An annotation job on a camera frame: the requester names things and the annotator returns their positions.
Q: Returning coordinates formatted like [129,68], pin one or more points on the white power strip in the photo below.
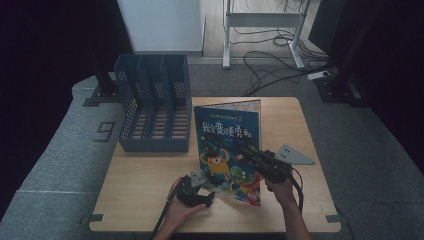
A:
[318,75]

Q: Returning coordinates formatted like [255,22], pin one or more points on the black stand with base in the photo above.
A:
[336,86]
[105,90]

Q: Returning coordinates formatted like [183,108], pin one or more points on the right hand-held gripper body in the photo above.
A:
[276,166]

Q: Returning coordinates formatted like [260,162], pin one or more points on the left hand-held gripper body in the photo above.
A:
[188,191]

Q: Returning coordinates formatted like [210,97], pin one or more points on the blue plastic file rack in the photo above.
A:
[153,113]

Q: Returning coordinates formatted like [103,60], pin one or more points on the white metal desk frame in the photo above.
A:
[263,20]

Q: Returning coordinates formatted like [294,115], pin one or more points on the blue cartoon picture book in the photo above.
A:
[226,146]

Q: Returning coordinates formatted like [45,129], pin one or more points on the white panel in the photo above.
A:
[160,23]

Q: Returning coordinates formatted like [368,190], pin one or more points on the person's left hand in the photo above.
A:
[181,213]

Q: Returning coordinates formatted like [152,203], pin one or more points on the person's right hand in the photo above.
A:
[281,191]

